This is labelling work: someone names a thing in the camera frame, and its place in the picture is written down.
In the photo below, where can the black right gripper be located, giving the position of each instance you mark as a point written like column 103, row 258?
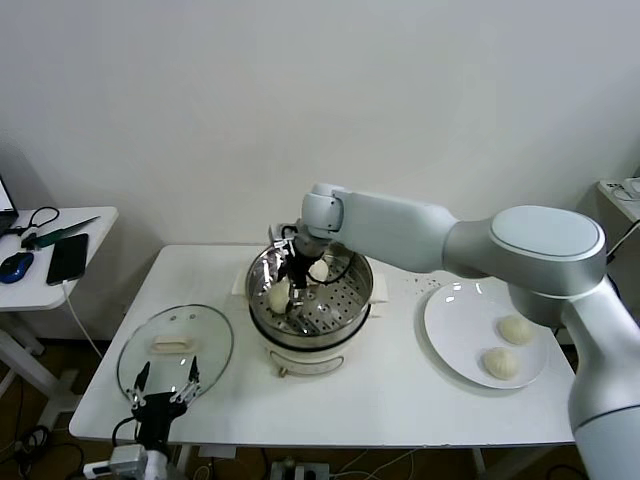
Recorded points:
column 299, row 270

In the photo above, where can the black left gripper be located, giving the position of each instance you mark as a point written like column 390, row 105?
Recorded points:
column 157, row 415

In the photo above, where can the white steamed baozi bun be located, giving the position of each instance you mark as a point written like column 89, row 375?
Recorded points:
column 277, row 300
column 320, row 271
column 515, row 329
column 500, row 362

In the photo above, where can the round glass pot lid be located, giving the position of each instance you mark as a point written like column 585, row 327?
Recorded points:
column 210, row 340

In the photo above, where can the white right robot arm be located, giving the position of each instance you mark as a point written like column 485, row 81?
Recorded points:
column 400, row 230

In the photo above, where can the perforated steel steamer basket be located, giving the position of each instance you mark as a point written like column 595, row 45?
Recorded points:
column 340, row 320

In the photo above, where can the white electric cooker base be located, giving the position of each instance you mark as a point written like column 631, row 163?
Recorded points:
column 305, row 357

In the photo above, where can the dark crumb specks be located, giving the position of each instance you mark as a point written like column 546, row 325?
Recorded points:
column 417, row 284

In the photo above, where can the black smartphone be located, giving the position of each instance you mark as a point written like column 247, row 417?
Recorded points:
column 67, row 259

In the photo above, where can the white side table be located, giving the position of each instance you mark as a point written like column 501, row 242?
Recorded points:
column 30, row 297

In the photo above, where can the round white plate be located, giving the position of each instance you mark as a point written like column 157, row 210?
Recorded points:
column 460, row 340

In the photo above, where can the dark green flat tool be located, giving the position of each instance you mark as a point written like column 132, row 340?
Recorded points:
column 55, row 235

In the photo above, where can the blue computer mouse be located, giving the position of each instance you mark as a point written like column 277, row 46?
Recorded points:
column 16, row 266

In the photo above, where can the black laptop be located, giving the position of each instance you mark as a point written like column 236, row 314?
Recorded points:
column 6, row 217

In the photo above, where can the white power strip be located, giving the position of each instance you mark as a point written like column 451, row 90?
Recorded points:
column 617, row 189

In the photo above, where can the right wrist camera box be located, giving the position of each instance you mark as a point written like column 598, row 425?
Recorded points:
column 280, row 240

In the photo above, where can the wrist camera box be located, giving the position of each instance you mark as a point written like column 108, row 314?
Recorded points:
column 280, row 240
column 125, row 457

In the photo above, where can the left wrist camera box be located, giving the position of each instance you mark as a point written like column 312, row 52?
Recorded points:
column 125, row 457

